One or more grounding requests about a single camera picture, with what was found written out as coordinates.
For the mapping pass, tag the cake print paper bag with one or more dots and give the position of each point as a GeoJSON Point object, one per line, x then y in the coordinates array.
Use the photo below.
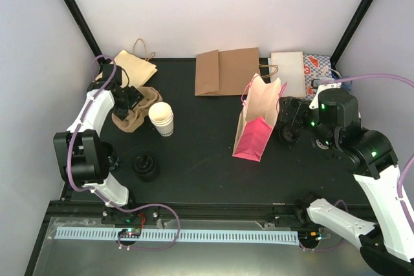
{"type": "Point", "coordinates": [258, 117]}

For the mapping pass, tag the brown kraft paper bag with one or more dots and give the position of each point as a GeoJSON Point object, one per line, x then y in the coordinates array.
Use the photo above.
{"type": "Point", "coordinates": [225, 73]}

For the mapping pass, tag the black cup lid stack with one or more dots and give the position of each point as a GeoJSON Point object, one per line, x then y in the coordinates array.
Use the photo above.
{"type": "Point", "coordinates": [288, 134]}

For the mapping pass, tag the tan paper bag with handles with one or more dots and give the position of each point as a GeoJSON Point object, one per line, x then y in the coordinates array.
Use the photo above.
{"type": "Point", "coordinates": [136, 71]}

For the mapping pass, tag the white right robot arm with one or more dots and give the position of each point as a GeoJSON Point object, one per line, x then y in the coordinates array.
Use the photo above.
{"type": "Point", "coordinates": [387, 244]}

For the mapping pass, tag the red blue patterned bag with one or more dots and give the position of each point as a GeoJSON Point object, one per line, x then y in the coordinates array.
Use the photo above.
{"type": "Point", "coordinates": [316, 67]}

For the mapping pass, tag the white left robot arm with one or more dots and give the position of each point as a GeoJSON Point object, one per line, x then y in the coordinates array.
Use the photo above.
{"type": "Point", "coordinates": [82, 158]}

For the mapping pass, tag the brown pulp cup carrier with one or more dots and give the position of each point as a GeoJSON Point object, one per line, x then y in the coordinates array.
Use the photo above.
{"type": "Point", "coordinates": [136, 115]}

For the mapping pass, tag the stack of black lids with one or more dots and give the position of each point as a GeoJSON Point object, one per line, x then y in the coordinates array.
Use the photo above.
{"type": "Point", "coordinates": [146, 167]}

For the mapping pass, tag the white perforated front rail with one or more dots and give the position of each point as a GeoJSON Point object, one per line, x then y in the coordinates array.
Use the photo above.
{"type": "Point", "coordinates": [183, 235]}

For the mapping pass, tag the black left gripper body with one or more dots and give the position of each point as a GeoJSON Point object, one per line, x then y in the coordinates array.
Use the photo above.
{"type": "Point", "coordinates": [127, 101]}

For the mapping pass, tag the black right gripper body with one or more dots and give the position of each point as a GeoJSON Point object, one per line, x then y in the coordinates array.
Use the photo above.
{"type": "Point", "coordinates": [323, 132]}

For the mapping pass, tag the white paper coffee cup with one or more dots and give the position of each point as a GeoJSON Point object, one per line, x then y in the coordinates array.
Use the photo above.
{"type": "Point", "coordinates": [161, 116]}

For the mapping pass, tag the white paper bag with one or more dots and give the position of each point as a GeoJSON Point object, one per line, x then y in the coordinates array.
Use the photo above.
{"type": "Point", "coordinates": [289, 68]}

